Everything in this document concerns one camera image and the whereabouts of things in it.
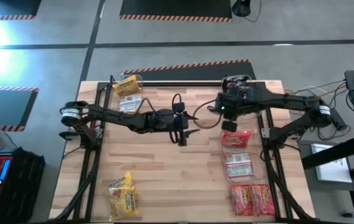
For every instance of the black hazard-striped floor mat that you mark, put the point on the black hazard-striped floor mat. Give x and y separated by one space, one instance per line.
8 7
179 73
176 7
2 109

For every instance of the black fire noodle packet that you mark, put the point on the black fire noodle packet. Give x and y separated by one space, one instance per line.
235 81

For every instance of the red noodle packet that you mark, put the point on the red noodle packet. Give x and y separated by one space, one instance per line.
263 199
239 165
235 138
242 199

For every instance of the grey metal bracket plate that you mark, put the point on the grey metal bracket plate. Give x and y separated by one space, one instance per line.
265 133

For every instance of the clear plastic bin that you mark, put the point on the clear plastic bin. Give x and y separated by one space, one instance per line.
257 168
114 99
251 81

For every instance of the black round stand base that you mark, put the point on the black round stand base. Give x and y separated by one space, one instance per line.
241 7

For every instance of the black power adapter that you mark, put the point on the black power adapter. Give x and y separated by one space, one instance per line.
341 123

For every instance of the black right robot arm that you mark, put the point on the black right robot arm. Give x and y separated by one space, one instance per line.
288 101

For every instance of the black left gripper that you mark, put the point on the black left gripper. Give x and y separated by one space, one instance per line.
164 119

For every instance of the black storage crate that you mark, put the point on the black storage crate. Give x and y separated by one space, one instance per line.
27 186

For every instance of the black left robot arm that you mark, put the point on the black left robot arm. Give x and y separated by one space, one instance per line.
114 116

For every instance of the black aluminium table frame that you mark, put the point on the black aluminium table frame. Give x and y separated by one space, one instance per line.
179 84

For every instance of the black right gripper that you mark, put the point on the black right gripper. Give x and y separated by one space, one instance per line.
237 102

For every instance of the yellow Maruchan noodle packet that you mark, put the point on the yellow Maruchan noodle packet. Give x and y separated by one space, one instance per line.
130 103
120 180
127 85
122 202

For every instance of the black metal beam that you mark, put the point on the black metal beam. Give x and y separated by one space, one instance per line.
332 154

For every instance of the small black floor object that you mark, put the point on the small black floor object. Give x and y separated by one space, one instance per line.
347 214

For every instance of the white box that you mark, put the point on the white box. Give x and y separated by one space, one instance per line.
332 168

